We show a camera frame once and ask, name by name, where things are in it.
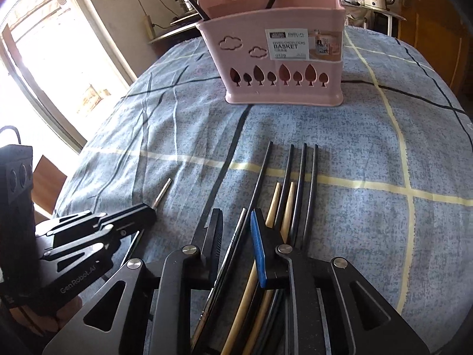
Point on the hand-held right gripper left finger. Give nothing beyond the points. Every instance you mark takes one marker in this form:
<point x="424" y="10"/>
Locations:
<point x="215" y="236"/>

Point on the window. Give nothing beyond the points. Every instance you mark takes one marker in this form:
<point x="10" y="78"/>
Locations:
<point x="66" y="26"/>

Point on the person's left hand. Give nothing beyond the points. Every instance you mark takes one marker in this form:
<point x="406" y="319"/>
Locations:
<point x="44" y="314"/>

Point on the pink plastic chopstick basket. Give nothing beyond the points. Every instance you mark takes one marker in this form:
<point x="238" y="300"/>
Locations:
<point x="240" y="63"/>

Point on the blue plaid blanket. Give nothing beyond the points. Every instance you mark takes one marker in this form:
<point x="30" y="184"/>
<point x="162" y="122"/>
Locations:
<point x="369" y="137"/>

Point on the brown wooden chair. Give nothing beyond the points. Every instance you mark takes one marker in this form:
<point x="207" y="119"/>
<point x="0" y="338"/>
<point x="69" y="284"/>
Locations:
<point x="48" y="185"/>

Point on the dark metal chopstick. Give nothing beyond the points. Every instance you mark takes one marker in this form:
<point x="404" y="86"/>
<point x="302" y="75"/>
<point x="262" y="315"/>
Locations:
<point x="238" y="225"/>

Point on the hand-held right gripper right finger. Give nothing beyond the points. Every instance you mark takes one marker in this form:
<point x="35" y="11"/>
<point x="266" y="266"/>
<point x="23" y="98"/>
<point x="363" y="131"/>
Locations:
<point x="258" y="247"/>

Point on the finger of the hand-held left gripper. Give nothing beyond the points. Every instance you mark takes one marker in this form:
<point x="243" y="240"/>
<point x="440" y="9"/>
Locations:
<point x="125" y="216"/>
<point x="85" y="253"/>

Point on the orange wooden door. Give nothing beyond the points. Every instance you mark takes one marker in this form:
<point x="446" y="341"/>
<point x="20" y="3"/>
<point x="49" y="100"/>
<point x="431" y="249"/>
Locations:
<point x="425" y="18"/>

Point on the steel side table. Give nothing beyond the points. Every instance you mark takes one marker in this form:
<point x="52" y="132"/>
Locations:
<point x="384" y="16"/>

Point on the silver metal chopstick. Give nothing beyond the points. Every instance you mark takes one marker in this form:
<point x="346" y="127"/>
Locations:
<point x="163" y="192"/>

